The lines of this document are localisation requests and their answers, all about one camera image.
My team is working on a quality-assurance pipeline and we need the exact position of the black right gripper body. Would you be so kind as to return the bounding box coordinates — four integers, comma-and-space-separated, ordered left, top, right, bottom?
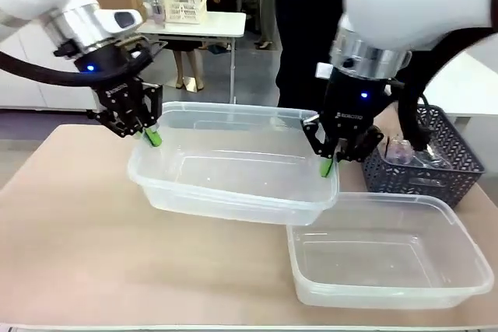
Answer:
324, 65, 395, 143

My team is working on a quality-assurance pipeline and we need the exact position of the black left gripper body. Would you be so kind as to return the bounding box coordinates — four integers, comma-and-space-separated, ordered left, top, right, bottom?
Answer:
75, 41, 153, 124

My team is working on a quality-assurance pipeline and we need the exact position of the clear bottle pink label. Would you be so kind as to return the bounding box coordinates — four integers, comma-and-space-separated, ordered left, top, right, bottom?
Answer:
384, 135, 414, 166

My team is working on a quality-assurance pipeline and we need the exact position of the clear crushed plastic bottle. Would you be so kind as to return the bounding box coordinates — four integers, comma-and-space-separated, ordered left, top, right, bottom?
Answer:
411, 148, 455, 172

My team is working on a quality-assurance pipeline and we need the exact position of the large clear plastic tub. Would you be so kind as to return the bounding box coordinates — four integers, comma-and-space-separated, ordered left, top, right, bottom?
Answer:
127, 100, 340, 226

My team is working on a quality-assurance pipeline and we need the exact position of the dark grey woven basket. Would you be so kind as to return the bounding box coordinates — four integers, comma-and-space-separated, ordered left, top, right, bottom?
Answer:
361, 104, 486, 208

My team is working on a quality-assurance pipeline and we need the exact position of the bystander in dark skirt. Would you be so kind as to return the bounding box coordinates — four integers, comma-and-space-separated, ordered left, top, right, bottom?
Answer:
154, 0, 216, 91

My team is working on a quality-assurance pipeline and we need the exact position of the clear plastic drink cup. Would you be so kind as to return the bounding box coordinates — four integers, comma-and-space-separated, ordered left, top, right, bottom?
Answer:
149, 0, 168, 24

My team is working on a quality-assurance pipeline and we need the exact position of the person in black clothes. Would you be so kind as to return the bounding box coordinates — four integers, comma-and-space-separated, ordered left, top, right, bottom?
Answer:
273, 0, 353, 120

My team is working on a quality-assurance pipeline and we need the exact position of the white low cabinet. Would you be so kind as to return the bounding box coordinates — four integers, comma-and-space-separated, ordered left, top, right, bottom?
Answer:
0, 24, 99, 112

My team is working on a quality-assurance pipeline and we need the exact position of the cream plastic crate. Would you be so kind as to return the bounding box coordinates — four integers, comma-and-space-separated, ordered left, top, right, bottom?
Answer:
162, 0, 209, 24

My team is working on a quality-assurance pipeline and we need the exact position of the white folding table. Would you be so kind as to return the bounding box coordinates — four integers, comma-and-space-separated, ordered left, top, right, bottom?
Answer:
136, 11, 248, 104

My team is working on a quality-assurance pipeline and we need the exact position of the small clear plastic tub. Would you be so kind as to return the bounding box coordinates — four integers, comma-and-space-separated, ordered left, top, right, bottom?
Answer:
286, 191, 495, 309

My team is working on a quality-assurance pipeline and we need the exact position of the white side table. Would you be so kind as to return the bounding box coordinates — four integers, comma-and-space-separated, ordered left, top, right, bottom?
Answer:
422, 47, 498, 149

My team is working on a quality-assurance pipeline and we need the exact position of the bystander in grey trousers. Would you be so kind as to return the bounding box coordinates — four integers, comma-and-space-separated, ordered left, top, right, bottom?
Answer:
253, 0, 282, 51

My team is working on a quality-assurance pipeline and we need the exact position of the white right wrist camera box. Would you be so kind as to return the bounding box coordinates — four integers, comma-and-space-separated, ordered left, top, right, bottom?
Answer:
315, 62, 334, 80

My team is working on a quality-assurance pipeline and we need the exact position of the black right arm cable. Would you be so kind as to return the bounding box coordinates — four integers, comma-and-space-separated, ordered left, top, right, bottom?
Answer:
388, 34, 498, 153

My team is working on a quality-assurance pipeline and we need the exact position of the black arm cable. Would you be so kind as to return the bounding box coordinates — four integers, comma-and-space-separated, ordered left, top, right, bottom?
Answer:
388, 34, 498, 153
0, 51, 103, 89

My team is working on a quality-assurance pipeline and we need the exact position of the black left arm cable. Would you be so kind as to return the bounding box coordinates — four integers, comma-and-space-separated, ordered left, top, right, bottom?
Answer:
0, 51, 103, 89

